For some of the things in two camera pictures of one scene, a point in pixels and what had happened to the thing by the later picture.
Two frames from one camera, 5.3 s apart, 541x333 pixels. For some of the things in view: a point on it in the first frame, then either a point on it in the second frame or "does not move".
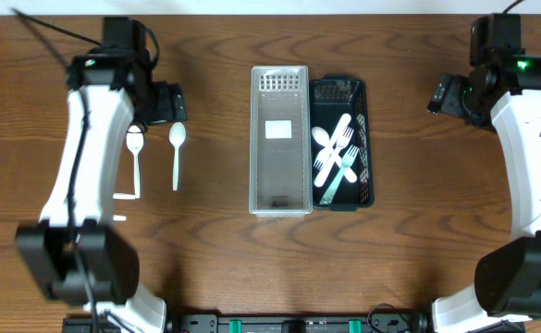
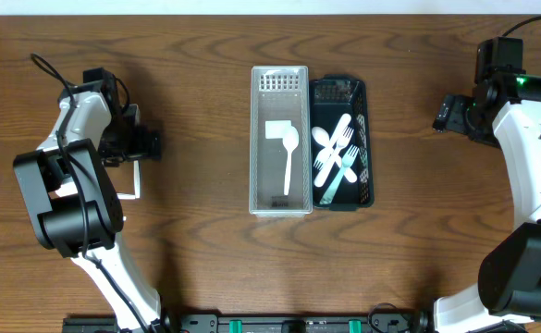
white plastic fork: (325, 154) -> (343, 141)
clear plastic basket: (280, 162) does not move
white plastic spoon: (177, 135) -> (289, 144)
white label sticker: (276, 129) does not move
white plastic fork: (325, 154) -> (342, 141)
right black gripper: (447, 98) -> (452, 113)
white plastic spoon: (123, 196) does not move
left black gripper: (169, 104) -> (147, 145)
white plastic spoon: (322, 136) does not move
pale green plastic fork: (349, 158) does not move
